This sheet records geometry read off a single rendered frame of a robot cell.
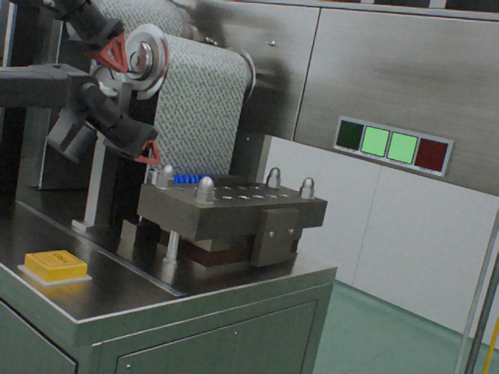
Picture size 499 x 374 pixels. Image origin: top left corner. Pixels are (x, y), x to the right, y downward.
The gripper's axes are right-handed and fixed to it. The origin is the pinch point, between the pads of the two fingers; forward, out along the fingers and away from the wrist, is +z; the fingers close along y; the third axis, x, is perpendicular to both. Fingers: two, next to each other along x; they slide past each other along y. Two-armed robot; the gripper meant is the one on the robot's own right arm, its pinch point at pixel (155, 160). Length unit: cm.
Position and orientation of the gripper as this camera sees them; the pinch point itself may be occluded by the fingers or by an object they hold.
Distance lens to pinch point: 112.5
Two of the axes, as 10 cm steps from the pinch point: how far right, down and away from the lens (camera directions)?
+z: 4.6, 4.8, 7.5
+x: 4.9, -8.4, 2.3
